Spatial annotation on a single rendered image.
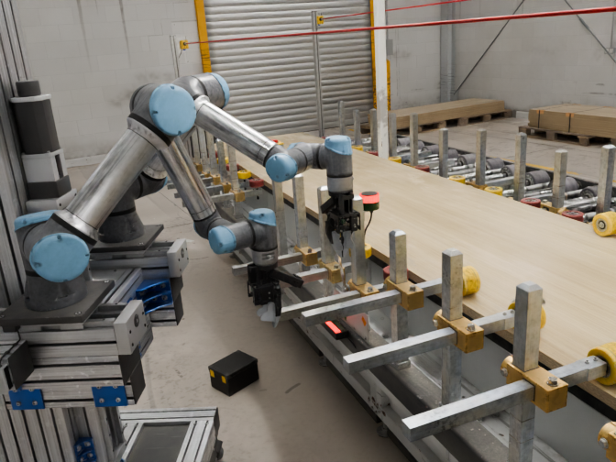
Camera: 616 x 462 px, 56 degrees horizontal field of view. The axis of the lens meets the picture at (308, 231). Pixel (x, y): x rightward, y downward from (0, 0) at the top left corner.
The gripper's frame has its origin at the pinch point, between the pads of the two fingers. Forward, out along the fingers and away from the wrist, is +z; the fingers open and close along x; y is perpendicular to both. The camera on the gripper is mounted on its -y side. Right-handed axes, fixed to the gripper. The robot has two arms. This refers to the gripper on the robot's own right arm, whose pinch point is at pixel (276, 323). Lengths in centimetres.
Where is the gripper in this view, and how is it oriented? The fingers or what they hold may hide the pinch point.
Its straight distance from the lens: 178.6
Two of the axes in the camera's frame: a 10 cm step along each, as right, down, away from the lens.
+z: 0.4, 9.5, 3.1
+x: 3.8, 2.7, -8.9
